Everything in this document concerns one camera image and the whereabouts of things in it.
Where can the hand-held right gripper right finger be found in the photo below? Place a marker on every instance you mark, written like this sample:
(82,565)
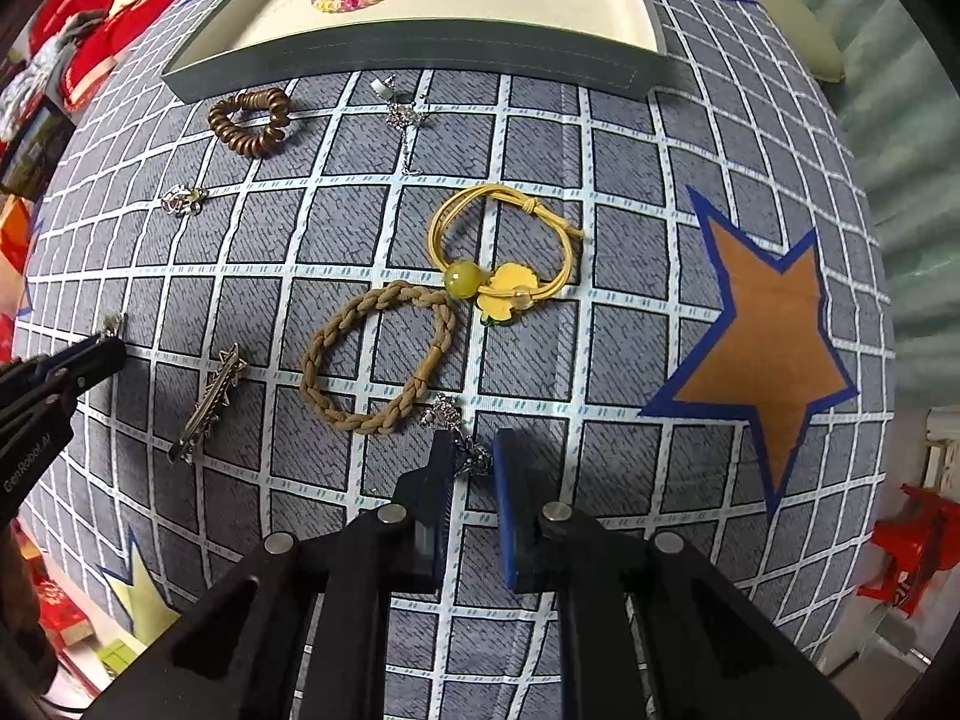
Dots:
(508,510)

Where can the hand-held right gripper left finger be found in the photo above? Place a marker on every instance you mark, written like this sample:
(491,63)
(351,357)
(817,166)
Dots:
(444,499)

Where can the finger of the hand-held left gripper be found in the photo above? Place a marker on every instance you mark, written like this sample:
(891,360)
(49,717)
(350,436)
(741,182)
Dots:
(94,356)

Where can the small silver ornament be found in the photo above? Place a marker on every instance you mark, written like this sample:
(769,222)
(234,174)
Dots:
(114,325)

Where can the silver leaf brooch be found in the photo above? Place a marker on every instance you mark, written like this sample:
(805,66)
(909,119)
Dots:
(450,414)

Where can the long silver hair clip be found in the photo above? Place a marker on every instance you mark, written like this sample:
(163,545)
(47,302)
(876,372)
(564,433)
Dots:
(210,401)

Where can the small silver brooch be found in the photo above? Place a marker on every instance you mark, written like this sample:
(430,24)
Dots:
(182,200)

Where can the silver earring with white tag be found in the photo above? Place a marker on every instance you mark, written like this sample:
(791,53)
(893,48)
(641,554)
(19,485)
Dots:
(386,88)

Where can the beige jewelry tray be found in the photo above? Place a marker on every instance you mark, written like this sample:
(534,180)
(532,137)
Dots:
(450,7)

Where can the colourful printed box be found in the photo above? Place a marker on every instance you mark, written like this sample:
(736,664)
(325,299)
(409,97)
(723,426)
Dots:
(34,146)

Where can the grey white cloth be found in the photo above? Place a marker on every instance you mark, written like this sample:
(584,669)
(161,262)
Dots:
(41,64)

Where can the red printed bedding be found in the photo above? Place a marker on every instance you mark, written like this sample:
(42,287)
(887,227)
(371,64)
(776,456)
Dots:
(97,45)

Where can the grey checked tablecloth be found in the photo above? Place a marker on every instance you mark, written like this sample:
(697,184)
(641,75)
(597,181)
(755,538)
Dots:
(637,187)

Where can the red plastic stool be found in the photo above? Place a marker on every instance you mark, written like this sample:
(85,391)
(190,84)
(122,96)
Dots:
(911,547)

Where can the beige sofa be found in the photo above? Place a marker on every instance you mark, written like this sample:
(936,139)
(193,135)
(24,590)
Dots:
(806,22)

